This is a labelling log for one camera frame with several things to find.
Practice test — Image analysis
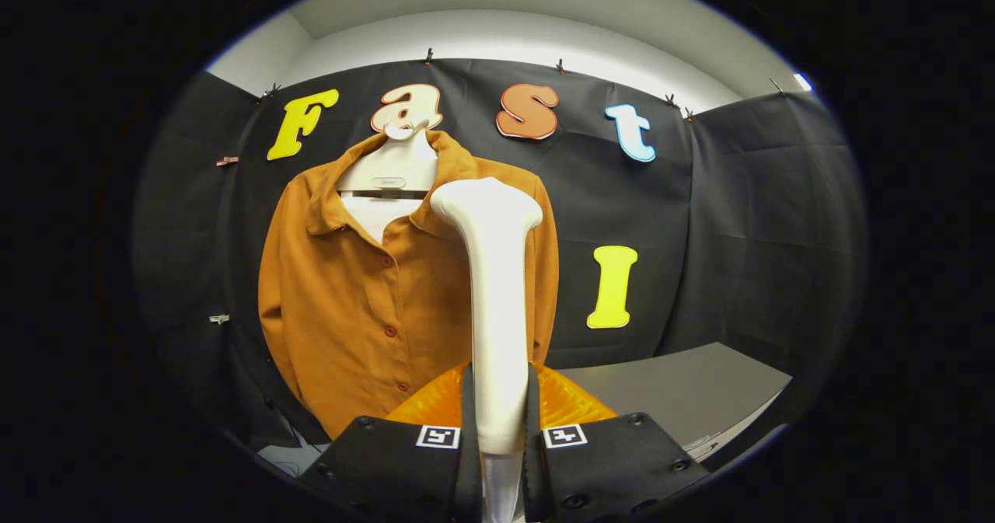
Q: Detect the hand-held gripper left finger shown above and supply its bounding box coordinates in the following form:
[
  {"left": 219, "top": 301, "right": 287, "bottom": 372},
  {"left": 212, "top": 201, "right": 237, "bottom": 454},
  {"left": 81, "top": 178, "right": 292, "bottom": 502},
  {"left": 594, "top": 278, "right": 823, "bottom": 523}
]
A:
[{"left": 299, "top": 362, "right": 483, "bottom": 523}]

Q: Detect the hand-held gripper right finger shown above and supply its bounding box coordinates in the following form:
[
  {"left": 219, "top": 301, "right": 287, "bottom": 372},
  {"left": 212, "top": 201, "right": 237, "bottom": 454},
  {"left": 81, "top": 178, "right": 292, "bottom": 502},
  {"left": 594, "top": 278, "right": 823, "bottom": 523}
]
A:
[{"left": 522, "top": 362, "right": 712, "bottom": 523}]

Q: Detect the orange button shirt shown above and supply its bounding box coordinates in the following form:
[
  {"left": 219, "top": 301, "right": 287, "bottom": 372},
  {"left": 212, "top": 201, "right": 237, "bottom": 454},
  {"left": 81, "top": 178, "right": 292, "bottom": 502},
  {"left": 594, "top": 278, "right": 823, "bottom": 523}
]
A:
[{"left": 258, "top": 129, "right": 560, "bottom": 440}]

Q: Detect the grey cabinet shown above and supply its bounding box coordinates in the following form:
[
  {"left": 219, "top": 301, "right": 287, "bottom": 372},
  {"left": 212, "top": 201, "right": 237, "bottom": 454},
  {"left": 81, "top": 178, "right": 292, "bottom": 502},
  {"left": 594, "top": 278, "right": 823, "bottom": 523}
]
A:
[{"left": 556, "top": 342, "right": 794, "bottom": 462}]

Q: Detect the white mannequin torso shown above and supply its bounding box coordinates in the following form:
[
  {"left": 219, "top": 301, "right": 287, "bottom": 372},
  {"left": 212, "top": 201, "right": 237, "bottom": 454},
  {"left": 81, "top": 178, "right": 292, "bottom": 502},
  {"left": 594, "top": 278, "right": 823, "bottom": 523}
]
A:
[{"left": 336, "top": 123, "right": 440, "bottom": 244}]

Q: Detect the black backdrop cloth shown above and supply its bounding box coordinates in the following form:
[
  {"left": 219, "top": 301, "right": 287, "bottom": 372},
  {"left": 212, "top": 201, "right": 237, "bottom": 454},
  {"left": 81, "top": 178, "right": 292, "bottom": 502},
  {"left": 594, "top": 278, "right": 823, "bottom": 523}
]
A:
[{"left": 132, "top": 58, "right": 869, "bottom": 462}]

